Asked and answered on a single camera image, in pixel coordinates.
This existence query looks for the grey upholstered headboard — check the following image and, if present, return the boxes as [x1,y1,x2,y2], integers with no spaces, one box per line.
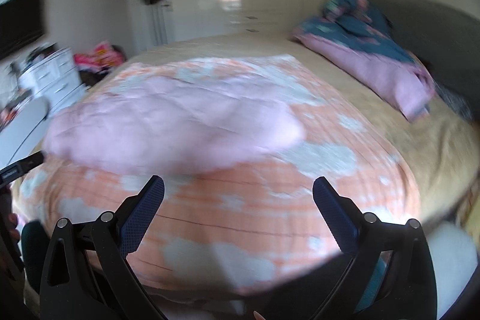
[367,0,480,121]

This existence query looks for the white round chair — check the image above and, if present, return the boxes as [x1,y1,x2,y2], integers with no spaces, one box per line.
[0,97,50,169]

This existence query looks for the pink quilted jacket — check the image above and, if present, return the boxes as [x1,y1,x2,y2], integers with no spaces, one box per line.
[42,74,306,175]

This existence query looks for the person's left hand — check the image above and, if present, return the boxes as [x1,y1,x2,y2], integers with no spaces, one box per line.
[8,213,20,243]

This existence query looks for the pink yellow clothes pile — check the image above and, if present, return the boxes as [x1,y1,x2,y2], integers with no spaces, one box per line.
[73,40,125,73]

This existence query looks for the white drawer chest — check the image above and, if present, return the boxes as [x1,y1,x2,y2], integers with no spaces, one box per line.
[19,48,86,116]

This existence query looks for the black wall television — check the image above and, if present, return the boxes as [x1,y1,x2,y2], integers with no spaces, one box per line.
[0,0,47,60]

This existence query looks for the blue floral pink duvet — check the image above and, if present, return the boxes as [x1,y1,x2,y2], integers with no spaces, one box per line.
[292,0,435,122]

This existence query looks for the orange white plaid blanket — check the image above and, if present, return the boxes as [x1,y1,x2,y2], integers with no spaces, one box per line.
[14,54,423,297]

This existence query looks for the bed with beige cover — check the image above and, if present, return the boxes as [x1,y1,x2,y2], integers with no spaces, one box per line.
[10,33,480,320]

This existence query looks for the white bedroom door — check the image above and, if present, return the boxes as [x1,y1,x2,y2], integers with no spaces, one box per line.
[127,0,174,53]

